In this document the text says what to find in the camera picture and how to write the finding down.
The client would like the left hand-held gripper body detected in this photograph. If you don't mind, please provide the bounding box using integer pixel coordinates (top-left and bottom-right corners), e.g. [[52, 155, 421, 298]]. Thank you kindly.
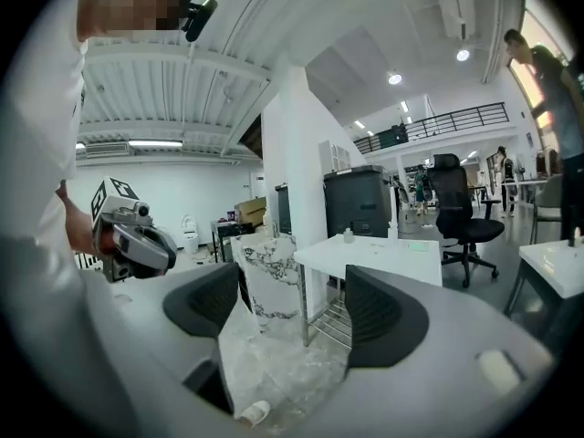
[[89, 175, 178, 285]]

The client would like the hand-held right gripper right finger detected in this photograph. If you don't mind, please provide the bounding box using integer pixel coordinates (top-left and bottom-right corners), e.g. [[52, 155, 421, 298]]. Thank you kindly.
[[344, 264, 431, 369]]

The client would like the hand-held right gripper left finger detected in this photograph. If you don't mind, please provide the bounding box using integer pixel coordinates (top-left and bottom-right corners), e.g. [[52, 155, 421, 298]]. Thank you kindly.
[[162, 262, 241, 339]]

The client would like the person's left forearm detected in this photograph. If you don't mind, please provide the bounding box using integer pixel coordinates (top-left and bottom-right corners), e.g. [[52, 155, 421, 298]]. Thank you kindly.
[[55, 180, 95, 253]]

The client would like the marble pattern sink basin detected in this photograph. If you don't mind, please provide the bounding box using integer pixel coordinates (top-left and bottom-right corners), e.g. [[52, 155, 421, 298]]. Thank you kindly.
[[231, 234, 303, 333]]

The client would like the white ceramic washboard sink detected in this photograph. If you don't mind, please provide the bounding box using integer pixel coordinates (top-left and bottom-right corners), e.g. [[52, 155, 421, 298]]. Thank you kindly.
[[293, 233, 443, 287]]

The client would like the metal rack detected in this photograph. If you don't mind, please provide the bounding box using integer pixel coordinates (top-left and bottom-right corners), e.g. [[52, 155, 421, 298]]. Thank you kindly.
[[300, 285, 355, 350]]

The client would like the white toilet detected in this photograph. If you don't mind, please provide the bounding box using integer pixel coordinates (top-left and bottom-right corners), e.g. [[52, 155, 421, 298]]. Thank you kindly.
[[180, 214, 201, 251]]

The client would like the cardboard box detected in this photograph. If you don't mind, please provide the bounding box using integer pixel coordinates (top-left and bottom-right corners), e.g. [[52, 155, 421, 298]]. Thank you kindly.
[[235, 197, 268, 225]]

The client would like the person's white shoe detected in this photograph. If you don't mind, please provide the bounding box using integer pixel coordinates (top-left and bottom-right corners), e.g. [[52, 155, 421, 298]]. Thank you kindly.
[[239, 399, 271, 429]]

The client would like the black cabinet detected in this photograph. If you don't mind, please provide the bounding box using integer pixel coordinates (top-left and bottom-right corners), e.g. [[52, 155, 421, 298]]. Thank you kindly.
[[275, 183, 293, 235], [322, 164, 393, 241]]

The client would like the person's white shirt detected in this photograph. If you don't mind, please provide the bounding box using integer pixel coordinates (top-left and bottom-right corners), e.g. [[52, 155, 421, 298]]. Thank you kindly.
[[6, 34, 90, 264]]

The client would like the black office chair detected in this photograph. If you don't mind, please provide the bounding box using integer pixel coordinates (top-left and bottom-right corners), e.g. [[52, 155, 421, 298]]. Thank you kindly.
[[427, 152, 504, 289]]

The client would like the grey chair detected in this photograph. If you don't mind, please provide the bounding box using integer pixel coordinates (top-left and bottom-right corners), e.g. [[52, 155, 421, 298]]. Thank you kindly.
[[532, 173, 566, 245]]

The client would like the black balcony railing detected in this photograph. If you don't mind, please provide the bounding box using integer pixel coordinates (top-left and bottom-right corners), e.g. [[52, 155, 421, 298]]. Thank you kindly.
[[353, 101, 510, 154]]

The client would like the person's head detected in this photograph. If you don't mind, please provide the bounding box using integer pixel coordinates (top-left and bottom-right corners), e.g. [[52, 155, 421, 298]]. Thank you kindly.
[[76, 0, 184, 43]]

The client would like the black frame table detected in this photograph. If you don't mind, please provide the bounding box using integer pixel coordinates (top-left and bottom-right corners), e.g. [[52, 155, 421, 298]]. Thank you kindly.
[[210, 219, 255, 264]]

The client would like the white faucet with hose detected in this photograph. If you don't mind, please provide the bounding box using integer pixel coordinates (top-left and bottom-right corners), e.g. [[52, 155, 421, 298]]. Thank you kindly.
[[387, 184, 401, 242]]

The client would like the black head-mounted camera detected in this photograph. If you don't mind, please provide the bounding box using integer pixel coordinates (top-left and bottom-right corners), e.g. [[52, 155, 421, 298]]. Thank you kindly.
[[181, 0, 219, 43]]

